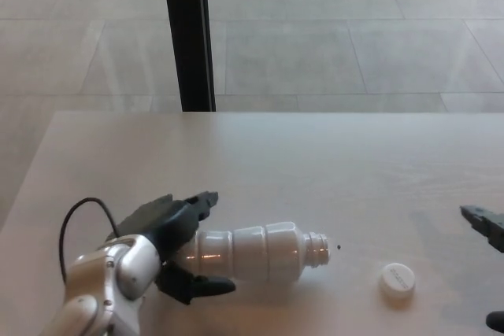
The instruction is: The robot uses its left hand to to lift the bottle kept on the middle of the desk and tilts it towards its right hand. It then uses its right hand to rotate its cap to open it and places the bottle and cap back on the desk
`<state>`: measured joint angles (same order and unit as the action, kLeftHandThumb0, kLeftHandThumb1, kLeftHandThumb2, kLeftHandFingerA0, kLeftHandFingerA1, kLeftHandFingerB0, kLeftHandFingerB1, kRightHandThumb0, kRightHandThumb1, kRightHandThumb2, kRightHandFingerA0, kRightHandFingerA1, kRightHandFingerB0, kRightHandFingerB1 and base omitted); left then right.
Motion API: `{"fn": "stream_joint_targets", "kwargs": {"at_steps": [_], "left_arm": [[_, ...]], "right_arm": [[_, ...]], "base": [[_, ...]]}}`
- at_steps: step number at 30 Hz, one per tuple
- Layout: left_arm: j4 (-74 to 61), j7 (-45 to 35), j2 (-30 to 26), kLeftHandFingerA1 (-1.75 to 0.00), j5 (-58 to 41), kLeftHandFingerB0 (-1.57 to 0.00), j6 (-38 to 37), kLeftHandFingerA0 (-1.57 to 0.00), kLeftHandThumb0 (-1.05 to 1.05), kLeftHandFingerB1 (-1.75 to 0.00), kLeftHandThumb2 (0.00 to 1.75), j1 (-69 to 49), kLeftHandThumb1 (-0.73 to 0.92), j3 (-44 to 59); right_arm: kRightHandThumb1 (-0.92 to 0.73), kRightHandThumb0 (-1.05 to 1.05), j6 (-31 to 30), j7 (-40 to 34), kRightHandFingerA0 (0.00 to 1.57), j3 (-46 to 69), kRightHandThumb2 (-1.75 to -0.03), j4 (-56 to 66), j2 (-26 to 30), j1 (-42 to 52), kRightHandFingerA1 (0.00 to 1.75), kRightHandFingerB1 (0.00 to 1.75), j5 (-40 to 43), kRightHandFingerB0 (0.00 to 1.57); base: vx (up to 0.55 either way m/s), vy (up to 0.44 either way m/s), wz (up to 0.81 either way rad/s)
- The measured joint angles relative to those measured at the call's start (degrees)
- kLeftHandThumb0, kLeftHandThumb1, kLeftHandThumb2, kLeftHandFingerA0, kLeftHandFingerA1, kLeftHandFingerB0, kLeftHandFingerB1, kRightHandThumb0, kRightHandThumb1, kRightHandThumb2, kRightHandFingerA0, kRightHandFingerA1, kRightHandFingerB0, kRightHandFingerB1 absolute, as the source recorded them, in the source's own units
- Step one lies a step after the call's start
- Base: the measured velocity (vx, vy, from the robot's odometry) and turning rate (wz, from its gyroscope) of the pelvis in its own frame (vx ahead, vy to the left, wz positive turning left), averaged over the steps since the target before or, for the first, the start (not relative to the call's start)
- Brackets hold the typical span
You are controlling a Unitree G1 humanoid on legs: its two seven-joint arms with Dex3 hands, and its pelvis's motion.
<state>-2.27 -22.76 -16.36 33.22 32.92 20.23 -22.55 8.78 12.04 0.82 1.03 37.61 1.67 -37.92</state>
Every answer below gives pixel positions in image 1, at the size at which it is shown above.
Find white plastic bottle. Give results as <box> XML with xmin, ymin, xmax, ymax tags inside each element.
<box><xmin>183</xmin><ymin>221</ymin><xmax>332</xmax><ymax>284</ymax></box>

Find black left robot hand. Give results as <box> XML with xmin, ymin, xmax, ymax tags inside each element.
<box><xmin>105</xmin><ymin>190</ymin><xmax>238</xmax><ymax>306</ymax></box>

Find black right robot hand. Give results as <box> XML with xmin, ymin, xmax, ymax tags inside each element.
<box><xmin>459</xmin><ymin>205</ymin><xmax>504</xmax><ymax>330</ymax></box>

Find white screw bottle cap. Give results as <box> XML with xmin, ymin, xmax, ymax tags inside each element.
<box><xmin>378</xmin><ymin>262</ymin><xmax>417</xmax><ymax>301</ymax></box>

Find black vertical frame post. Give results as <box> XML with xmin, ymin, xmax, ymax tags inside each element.
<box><xmin>160</xmin><ymin>0</ymin><xmax>217</xmax><ymax>113</ymax></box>

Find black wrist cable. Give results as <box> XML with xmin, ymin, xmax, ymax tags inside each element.
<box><xmin>59</xmin><ymin>197</ymin><xmax>121</xmax><ymax>284</ymax></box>

